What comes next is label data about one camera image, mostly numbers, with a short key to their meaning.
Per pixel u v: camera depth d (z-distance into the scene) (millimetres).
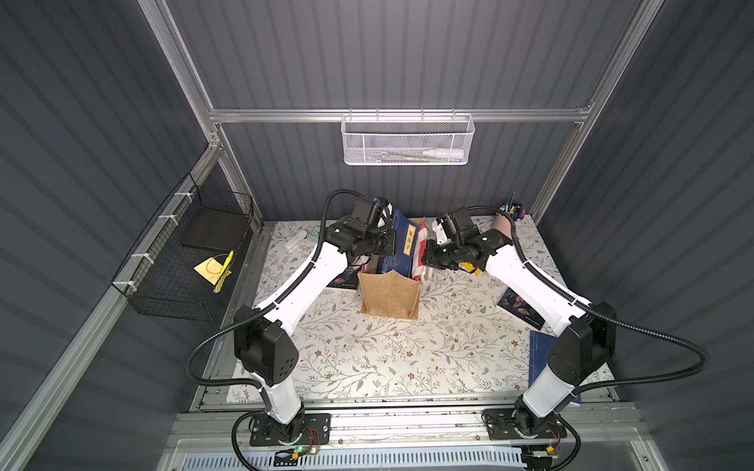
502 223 1081
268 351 440
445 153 896
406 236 867
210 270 738
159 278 682
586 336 436
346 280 1011
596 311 454
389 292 879
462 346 883
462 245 616
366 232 610
